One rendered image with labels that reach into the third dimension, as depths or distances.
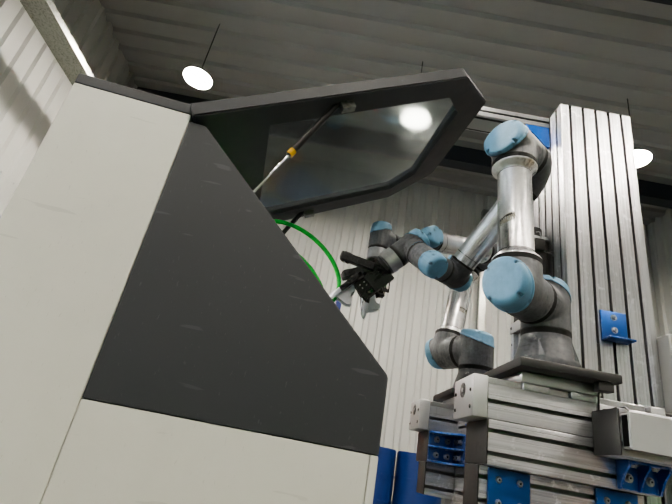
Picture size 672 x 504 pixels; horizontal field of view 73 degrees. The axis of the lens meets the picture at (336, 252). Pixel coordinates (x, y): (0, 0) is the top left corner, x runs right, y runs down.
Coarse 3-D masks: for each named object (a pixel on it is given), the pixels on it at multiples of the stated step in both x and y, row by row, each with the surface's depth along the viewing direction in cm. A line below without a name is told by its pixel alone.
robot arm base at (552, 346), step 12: (528, 336) 109; (540, 336) 107; (552, 336) 106; (564, 336) 107; (528, 348) 107; (540, 348) 106; (552, 348) 104; (564, 348) 104; (552, 360) 102; (564, 360) 102; (576, 360) 106
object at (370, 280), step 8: (384, 264) 138; (360, 272) 138; (368, 272) 139; (376, 272) 140; (384, 272) 140; (360, 280) 138; (368, 280) 137; (376, 280) 139; (384, 280) 139; (392, 280) 142; (360, 288) 138; (368, 288) 137; (376, 288) 137; (360, 296) 142; (368, 296) 136
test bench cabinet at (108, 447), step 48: (96, 432) 83; (144, 432) 85; (192, 432) 86; (240, 432) 88; (96, 480) 80; (144, 480) 82; (192, 480) 83; (240, 480) 85; (288, 480) 87; (336, 480) 88
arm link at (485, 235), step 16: (544, 176) 128; (496, 208) 134; (480, 224) 136; (496, 224) 133; (480, 240) 135; (496, 240) 136; (464, 256) 137; (480, 256) 136; (464, 272) 137; (464, 288) 141
